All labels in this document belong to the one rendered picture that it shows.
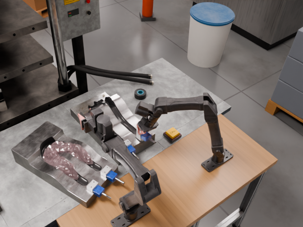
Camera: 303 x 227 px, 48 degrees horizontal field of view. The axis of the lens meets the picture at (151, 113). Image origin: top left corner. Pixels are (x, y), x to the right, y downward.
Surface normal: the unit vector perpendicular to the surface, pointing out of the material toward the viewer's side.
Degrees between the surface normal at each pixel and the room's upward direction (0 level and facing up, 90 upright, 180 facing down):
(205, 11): 0
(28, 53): 0
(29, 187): 0
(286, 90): 90
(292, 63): 90
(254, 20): 90
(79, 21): 90
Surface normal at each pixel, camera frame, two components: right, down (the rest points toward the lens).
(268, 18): -0.78, 0.40
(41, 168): -0.15, -0.79
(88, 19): 0.65, 0.55
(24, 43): 0.05, -0.72
